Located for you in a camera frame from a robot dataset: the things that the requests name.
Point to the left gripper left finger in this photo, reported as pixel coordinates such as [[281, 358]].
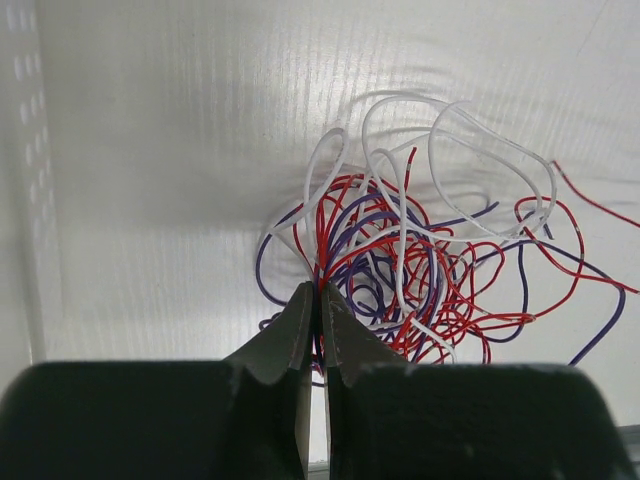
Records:
[[246, 416]]

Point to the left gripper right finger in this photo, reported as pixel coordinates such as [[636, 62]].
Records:
[[392, 419]]

